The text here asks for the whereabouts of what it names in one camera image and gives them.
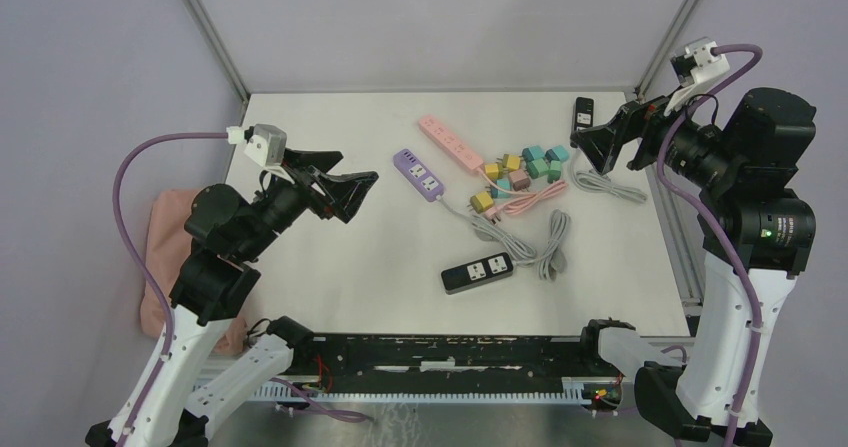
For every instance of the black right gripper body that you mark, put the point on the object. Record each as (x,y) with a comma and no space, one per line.
(648,119)

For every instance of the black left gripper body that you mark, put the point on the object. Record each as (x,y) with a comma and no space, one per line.
(294,191)

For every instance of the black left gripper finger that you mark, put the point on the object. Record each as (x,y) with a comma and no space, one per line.
(323,161)
(346,193)

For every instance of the black power strip green USB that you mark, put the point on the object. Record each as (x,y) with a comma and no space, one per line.
(583,117)

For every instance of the teal USB charger plug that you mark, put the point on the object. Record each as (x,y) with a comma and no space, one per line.
(557,153)
(532,153)

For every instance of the green cube plug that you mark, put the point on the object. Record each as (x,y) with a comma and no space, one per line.
(554,173)
(537,168)

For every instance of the purple power strip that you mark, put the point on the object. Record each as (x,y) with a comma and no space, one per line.
(426,183)

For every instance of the beige pink charger plug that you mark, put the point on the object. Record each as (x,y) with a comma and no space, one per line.
(519,180)

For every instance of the yellow cube plug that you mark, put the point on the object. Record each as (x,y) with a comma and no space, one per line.
(511,162)

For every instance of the pink power strip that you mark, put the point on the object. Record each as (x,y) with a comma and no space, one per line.
(451,143)

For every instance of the yellow charger plug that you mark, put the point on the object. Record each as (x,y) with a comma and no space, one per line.
(481,202)
(493,171)

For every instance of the teal cube plug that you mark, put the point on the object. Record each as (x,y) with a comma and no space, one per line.
(501,189)

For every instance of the small black power strip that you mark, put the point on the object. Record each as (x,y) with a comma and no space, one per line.
(477,273)

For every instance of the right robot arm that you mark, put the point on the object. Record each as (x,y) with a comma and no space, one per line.
(758,236)

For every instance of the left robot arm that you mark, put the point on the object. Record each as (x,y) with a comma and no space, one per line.
(229,234)

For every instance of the pink cloth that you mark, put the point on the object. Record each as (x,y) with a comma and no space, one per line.
(167,247)

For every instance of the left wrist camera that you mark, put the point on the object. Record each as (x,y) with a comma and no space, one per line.
(264,144)

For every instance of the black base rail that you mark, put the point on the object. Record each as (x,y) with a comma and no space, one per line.
(442,364)

